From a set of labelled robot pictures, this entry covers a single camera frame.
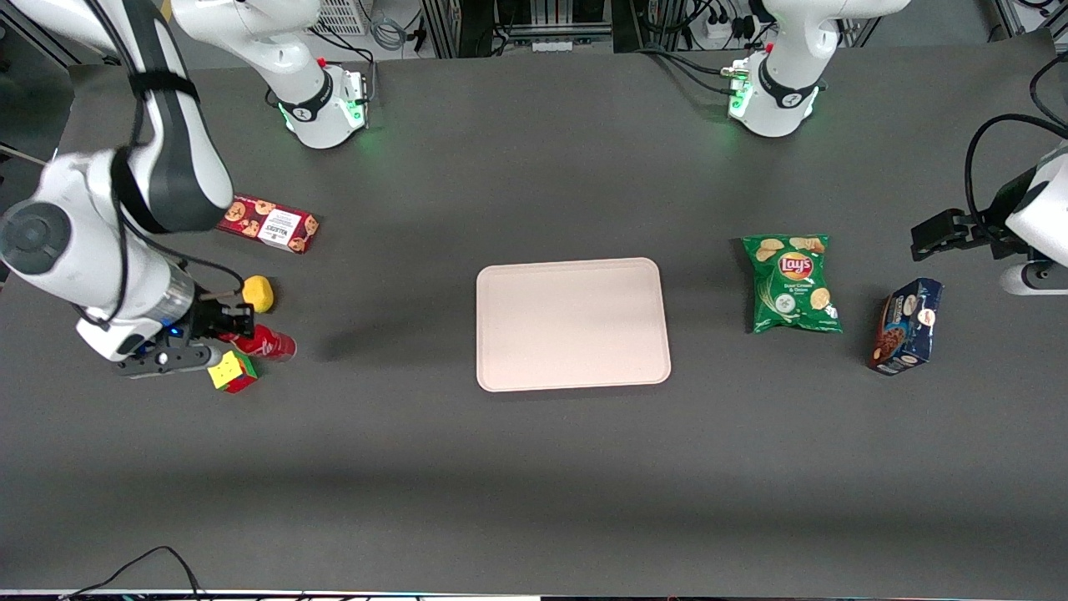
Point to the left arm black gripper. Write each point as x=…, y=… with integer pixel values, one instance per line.
x=981, y=229

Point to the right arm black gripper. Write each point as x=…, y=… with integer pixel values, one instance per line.
x=206, y=319

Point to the red coke bottle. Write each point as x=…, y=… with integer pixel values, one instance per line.
x=271, y=344

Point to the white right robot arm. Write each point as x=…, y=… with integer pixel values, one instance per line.
x=83, y=242

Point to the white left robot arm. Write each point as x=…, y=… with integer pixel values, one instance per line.
x=784, y=83

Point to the white plastic tray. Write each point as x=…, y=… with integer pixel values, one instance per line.
x=571, y=324

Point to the yellow lemon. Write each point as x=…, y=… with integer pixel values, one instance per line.
x=259, y=294

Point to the Rubik's cube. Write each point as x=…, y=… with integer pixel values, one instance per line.
x=232, y=372

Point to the red Walkers cookie box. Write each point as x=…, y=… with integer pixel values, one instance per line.
x=271, y=224

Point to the blue chocolate cookie box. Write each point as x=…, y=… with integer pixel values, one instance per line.
x=908, y=327

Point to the green Lays chips bag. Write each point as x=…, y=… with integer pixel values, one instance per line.
x=793, y=284

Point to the white power strip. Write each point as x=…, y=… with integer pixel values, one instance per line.
x=717, y=29

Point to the white vented box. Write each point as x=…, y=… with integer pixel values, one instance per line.
x=342, y=17

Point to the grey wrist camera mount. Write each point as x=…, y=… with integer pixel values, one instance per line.
x=167, y=359

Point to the aluminium frame rack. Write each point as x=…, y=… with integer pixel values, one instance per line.
x=438, y=25

